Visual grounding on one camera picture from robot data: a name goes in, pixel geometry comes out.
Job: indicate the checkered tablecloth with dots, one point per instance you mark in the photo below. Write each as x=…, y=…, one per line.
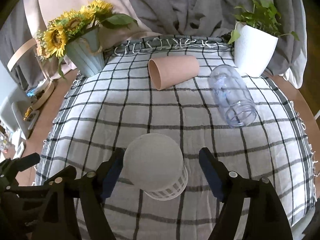
x=100, y=110

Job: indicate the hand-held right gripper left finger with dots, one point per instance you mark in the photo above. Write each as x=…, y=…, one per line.
x=112, y=177

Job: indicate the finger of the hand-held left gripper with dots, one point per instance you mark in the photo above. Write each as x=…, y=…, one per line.
x=22, y=162

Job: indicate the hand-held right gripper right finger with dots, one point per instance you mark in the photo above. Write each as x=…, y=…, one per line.
x=212, y=177

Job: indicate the green leafy plant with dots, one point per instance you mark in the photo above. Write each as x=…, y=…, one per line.
x=260, y=17

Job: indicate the grey blanket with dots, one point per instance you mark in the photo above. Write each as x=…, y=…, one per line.
x=187, y=5

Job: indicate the white ribbed plant pot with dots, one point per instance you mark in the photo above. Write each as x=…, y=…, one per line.
x=252, y=52

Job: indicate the light blue flower pot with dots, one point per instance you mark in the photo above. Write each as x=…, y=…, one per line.
x=85, y=55

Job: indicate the pink cup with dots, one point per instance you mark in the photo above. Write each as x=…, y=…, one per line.
x=175, y=70

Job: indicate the clear plastic jar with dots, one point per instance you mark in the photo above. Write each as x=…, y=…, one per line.
x=230, y=92

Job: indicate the round wooden frame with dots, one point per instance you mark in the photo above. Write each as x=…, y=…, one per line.
x=17, y=55

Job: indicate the sunflower bouquet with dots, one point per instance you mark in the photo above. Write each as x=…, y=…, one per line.
x=56, y=38

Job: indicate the white cup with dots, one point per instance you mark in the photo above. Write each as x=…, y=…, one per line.
x=152, y=162

